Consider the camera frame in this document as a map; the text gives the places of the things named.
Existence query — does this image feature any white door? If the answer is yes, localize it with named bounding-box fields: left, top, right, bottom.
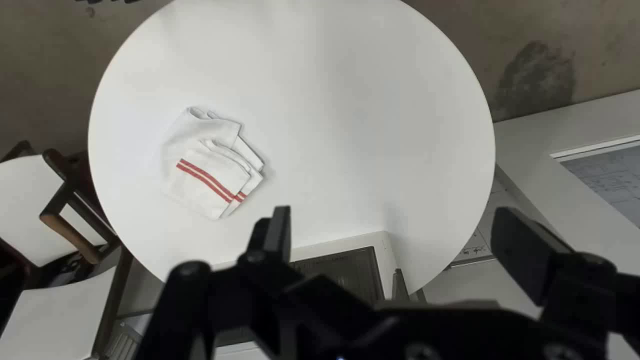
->
left=492, top=89, right=640, bottom=360

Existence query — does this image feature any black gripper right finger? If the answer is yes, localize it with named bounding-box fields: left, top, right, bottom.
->
left=490, top=207, right=576, bottom=307

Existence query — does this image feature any red-striped white tea towel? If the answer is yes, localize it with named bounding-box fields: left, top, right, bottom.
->
left=157, top=105, right=270, bottom=223

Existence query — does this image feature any white three-tier cabinet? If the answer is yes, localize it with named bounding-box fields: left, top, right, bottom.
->
left=92, top=229, right=427, bottom=360

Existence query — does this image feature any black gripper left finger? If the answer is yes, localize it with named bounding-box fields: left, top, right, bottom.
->
left=242, top=204, right=294, bottom=269

